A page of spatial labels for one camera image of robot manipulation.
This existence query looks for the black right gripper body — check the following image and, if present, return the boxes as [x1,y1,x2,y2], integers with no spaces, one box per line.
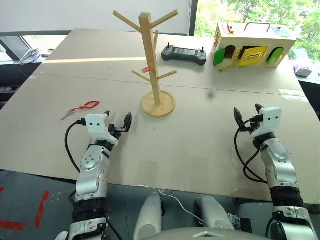
[239,114,265,134]

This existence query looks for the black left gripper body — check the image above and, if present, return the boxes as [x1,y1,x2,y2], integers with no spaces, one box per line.
[107,123,127,140]

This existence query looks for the silver key with red clip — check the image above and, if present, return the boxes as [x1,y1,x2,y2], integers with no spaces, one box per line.
[60,100,101,122]

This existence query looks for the wooden tree hanger rack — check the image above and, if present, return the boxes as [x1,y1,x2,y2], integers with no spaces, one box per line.
[112,9,180,119]

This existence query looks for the purple and white small box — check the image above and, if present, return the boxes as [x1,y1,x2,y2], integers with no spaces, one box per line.
[293,63,314,78]

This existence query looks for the wooden lock box with doors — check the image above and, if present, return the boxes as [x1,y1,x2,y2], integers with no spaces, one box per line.
[211,21,298,74]

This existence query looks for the dark grey handheld controller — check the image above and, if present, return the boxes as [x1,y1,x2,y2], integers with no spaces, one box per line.
[160,42,208,67]

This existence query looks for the silver rounded robot leg shell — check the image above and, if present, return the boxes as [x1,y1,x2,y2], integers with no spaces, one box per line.
[133,193,166,240]
[194,194,236,231]

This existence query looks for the grey robot torso shell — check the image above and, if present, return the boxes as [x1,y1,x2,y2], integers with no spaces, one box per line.
[141,225,272,240]

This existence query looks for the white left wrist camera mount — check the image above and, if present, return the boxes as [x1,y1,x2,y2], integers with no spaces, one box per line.
[83,113,119,147]

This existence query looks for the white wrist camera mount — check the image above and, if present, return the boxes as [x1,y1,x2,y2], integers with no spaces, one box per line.
[250,106,283,139]
[83,113,119,147]

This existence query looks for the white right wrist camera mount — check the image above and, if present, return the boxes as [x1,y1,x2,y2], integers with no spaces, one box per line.
[250,106,283,139]

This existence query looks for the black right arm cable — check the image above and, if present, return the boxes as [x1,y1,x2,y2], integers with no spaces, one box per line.
[234,118,269,184]

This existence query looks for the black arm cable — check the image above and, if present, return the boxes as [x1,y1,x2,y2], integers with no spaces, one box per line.
[64,119,87,173]
[234,118,269,184]

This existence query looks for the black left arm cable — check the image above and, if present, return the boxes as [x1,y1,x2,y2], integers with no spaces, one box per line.
[64,119,87,173]

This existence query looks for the thin white cable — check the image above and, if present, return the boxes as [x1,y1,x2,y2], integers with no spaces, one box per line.
[156,188,209,226]

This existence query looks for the black window frame post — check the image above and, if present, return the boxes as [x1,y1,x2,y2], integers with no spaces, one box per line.
[187,0,199,37]

